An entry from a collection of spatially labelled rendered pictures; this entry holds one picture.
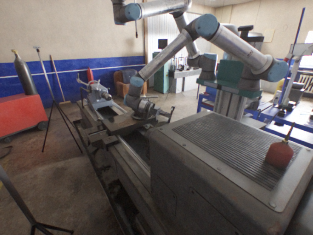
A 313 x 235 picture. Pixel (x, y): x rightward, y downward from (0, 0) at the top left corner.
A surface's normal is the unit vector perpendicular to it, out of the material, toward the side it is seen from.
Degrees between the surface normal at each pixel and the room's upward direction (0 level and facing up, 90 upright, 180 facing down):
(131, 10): 91
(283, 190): 0
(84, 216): 0
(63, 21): 90
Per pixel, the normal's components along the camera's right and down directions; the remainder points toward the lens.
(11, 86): 0.59, 0.36
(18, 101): 0.83, 0.25
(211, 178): -0.57, -0.45
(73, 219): 0.00, -0.90
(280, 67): 0.18, 0.47
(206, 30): -0.02, 0.39
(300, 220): -0.22, -0.97
